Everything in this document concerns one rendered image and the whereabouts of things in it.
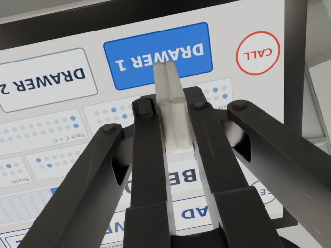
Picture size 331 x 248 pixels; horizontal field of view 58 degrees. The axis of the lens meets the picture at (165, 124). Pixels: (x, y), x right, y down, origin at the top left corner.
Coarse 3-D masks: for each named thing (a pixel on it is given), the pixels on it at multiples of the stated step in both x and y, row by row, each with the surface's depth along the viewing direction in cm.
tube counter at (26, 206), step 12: (24, 192) 33; (36, 192) 33; (48, 192) 34; (0, 204) 34; (12, 204) 34; (24, 204) 34; (36, 204) 34; (0, 216) 35; (12, 216) 35; (24, 216) 35; (36, 216) 35
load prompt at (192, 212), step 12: (180, 204) 36; (192, 204) 36; (204, 204) 36; (120, 216) 36; (180, 216) 37; (192, 216) 37; (204, 216) 37; (108, 228) 37; (120, 228) 37; (180, 228) 38; (192, 228) 38; (12, 240) 37; (108, 240) 38; (120, 240) 38
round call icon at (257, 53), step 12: (240, 36) 27; (252, 36) 27; (264, 36) 27; (276, 36) 27; (240, 48) 27; (252, 48) 27; (264, 48) 27; (276, 48) 27; (240, 60) 28; (252, 60) 28; (264, 60) 28; (276, 60) 28; (240, 72) 28; (252, 72) 28; (264, 72) 28; (276, 72) 28
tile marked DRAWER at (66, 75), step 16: (80, 48) 26; (0, 64) 26; (16, 64) 26; (32, 64) 27; (48, 64) 27; (64, 64) 27; (80, 64) 27; (0, 80) 27; (16, 80) 27; (32, 80) 27; (48, 80) 27; (64, 80) 27; (80, 80) 28; (0, 96) 28; (16, 96) 28; (32, 96) 28; (48, 96) 28; (64, 96) 28; (80, 96) 28
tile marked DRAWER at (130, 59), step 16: (160, 32) 26; (176, 32) 26; (192, 32) 26; (208, 32) 26; (112, 48) 26; (128, 48) 26; (144, 48) 26; (160, 48) 27; (176, 48) 27; (192, 48) 27; (208, 48) 27; (112, 64) 27; (128, 64) 27; (144, 64) 27; (176, 64) 27; (192, 64) 27; (208, 64) 28; (112, 80) 28; (128, 80) 28; (144, 80) 28
